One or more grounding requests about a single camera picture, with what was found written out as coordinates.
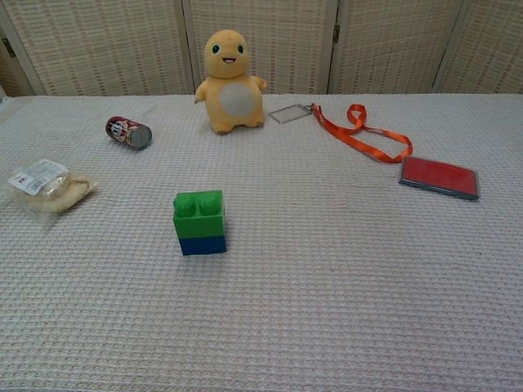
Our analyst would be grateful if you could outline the green toy block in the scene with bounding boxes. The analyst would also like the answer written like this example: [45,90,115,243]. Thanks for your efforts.
[172,189,226,240]

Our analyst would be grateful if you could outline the dark blue block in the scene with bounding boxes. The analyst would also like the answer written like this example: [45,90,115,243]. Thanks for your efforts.
[178,234,228,258]

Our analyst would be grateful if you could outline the clear badge holder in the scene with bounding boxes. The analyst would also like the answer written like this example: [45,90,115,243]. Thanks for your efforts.
[269,104,315,124]

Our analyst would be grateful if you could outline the white woven tablecloth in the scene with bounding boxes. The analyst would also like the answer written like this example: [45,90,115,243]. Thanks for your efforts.
[0,94,523,392]

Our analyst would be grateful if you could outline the orange plush dinosaur toy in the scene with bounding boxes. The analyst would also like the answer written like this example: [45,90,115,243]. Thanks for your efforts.
[194,29,269,136]

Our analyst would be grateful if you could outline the red soda can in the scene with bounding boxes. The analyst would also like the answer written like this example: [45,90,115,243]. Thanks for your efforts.
[105,116,153,152]

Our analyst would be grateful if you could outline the woven folding screen panel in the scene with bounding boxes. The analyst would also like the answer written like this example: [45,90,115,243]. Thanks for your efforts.
[182,0,341,96]
[326,0,467,96]
[0,0,194,97]
[431,0,523,96]
[0,16,46,97]

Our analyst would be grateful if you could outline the red card holder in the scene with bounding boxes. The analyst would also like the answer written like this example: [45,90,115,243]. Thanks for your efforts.
[398,156,481,202]

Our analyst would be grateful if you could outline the clear packaged snack bag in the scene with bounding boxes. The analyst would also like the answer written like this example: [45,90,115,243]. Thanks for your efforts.
[0,158,99,225]

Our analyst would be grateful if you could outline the orange lanyard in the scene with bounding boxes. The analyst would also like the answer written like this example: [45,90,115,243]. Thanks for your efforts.
[312,104,413,164]

